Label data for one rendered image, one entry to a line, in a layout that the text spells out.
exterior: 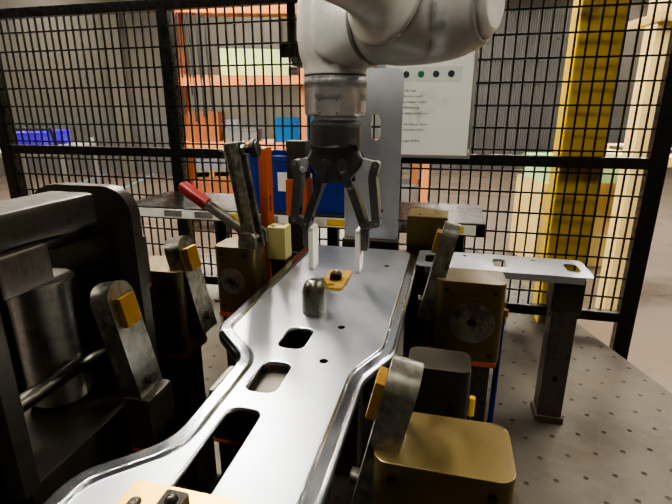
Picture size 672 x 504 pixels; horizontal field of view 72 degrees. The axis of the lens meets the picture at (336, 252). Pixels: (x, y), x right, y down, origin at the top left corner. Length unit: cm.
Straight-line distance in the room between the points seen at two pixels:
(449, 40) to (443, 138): 70
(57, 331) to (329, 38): 45
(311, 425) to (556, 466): 57
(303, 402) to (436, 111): 91
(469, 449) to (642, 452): 69
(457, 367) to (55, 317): 41
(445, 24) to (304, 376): 39
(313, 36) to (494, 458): 52
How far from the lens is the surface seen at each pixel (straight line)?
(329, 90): 66
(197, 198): 79
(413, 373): 31
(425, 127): 123
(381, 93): 96
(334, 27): 63
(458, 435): 36
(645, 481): 95
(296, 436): 42
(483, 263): 87
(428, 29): 54
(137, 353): 51
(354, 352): 53
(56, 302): 52
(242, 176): 74
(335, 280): 74
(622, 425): 106
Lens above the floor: 126
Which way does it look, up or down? 17 degrees down
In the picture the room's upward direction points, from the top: straight up
